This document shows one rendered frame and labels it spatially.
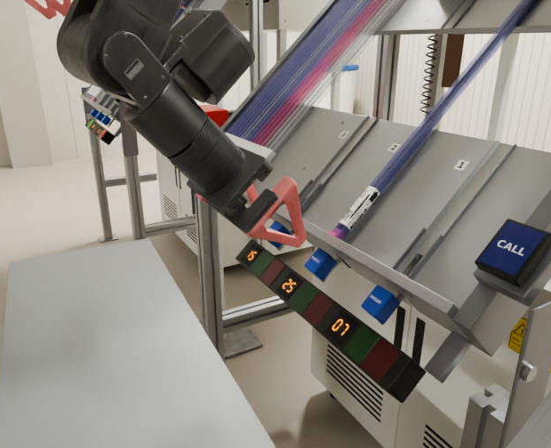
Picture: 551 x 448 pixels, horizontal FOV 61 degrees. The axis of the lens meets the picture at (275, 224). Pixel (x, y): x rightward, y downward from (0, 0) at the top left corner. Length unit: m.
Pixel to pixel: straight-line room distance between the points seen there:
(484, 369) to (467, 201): 0.43
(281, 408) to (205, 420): 0.90
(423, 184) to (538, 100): 3.03
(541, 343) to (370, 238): 0.22
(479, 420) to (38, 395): 0.45
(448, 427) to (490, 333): 0.57
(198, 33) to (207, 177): 0.13
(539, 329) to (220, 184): 0.30
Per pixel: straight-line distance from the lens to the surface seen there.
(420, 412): 1.08
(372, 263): 0.51
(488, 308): 0.46
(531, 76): 3.63
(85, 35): 0.39
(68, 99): 4.43
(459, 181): 0.56
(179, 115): 0.43
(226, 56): 0.44
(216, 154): 0.44
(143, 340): 0.64
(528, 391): 0.48
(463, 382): 0.96
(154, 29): 0.40
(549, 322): 0.45
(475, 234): 0.51
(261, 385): 1.48
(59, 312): 0.74
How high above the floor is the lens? 0.95
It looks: 21 degrees down
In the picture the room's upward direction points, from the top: straight up
